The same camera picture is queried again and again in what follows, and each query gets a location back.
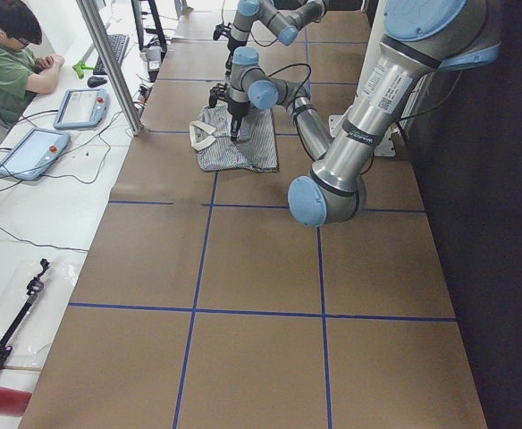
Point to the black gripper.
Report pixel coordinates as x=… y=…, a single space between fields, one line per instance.
x=235 y=110
x=234 y=45

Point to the navy white striped polo shirt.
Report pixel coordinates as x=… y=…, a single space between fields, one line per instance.
x=254 y=149

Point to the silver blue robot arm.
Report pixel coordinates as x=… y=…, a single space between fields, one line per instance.
x=283 y=19
x=420 y=37

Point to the black keyboard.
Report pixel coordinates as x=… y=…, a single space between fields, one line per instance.
x=118 y=45

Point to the black computer mouse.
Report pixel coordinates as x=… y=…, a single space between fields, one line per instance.
x=96 y=81

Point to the blue teach pendant far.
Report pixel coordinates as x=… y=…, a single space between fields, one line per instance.
x=82 y=109

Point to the blue teach pendant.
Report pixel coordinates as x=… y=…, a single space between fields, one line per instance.
x=82 y=109
x=34 y=154

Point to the green tool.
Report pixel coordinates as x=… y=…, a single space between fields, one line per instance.
x=80 y=68

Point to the blue teach pendant near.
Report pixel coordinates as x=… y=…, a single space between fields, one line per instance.
x=34 y=154

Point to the person in green shirt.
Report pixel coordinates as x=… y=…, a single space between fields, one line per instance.
x=22 y=74

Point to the red cylinder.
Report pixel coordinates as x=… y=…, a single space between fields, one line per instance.
x=13 y=402

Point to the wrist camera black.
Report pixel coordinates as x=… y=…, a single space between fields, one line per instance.
x=222 y=30
x=218 y=93

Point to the aluminium frame post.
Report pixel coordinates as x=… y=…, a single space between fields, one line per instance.
x=97 y=31

